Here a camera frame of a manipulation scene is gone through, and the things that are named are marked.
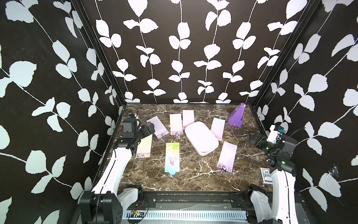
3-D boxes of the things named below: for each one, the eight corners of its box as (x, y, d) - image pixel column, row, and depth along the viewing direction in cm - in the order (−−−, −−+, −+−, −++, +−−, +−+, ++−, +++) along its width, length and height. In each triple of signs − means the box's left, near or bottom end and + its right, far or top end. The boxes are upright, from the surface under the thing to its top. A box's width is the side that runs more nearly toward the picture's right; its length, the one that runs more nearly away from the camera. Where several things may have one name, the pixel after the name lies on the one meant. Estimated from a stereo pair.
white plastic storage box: (201, 159, 91) (202, 155, 86) (182, 133, 104) (182, 128, 99) (219, 147, 97) (221, 143, 92) (199, 124, 110) (200, 119, 105)
